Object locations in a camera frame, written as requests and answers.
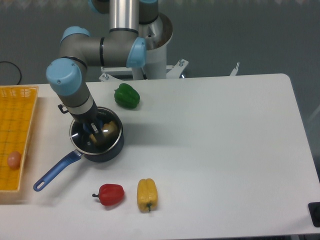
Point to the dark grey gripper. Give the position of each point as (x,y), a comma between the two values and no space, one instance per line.
(86,114)

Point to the glass lid blue knob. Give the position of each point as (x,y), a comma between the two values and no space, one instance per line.
(80,138)

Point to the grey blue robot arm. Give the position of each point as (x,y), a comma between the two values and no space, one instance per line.
(78,50)

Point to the toy bread slice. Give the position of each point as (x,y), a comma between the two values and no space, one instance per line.
(110,132)

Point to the green bell pepper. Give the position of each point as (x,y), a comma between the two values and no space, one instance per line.
(126,96)

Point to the red bell pepper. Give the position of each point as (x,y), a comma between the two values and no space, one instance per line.
(110,194)

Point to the yellow bell pepper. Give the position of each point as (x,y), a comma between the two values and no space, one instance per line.
(147,195)

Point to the yellow plastic basket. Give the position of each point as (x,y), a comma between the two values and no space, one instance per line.
(17,107)

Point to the brown egg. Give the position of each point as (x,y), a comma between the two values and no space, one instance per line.
(14,160)

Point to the black object table corner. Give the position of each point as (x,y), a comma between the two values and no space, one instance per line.
(314,210)

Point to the dark pot blue handle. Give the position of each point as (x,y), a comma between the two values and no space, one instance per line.
(73,157)

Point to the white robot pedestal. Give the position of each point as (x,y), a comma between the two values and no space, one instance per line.
(157,35)

